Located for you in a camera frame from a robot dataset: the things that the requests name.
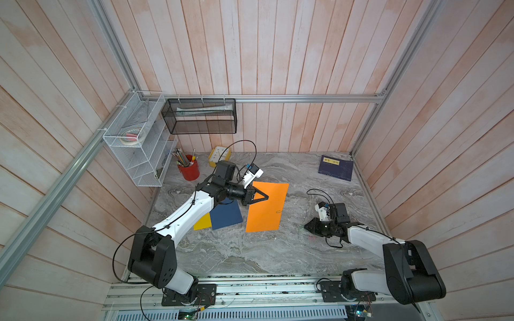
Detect orange paper document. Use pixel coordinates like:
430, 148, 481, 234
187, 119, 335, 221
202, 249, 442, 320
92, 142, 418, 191
246, 182, 289, 233

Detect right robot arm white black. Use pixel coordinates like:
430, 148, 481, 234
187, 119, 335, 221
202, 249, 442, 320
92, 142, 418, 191
304, 202, 447, 305

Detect blue paper document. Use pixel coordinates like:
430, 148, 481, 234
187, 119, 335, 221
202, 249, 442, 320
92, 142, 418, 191
210, 200, 243, 230

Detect yellow paper document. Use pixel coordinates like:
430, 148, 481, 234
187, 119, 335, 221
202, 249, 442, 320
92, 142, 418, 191
194, 213, 212, 231

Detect yellow alarm clock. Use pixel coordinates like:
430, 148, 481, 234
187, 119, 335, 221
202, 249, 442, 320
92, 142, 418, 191
208, 146, 232, 168

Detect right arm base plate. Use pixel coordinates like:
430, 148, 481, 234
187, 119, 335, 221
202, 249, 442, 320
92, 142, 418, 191
316, 278, 376, 303

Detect tape roll in rack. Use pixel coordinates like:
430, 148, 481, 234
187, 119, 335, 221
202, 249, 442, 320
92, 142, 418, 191
119, 128, 141, 146

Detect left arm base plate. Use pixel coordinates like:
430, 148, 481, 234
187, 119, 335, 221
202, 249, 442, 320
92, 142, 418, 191
161, 284, 217, 308

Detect dark navy notebook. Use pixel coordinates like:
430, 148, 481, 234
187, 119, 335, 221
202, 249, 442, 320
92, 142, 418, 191
318, 155, 353, 181

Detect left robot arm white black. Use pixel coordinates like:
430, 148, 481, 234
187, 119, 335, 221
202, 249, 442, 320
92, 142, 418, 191
128, 160, 269, 295

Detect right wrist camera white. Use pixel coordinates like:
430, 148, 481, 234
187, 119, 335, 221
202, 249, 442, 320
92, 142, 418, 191
315, 202, 332, 222

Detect black mesh basket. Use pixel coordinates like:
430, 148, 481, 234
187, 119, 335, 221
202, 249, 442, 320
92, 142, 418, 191
161, 98, 238, 135

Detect red pencil cup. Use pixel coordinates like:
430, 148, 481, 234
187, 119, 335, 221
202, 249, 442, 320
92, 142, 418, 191
177, 155, 200, 181

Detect pencils in cup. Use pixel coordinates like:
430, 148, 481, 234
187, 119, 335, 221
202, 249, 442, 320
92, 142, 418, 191
172, 148, 195, 167

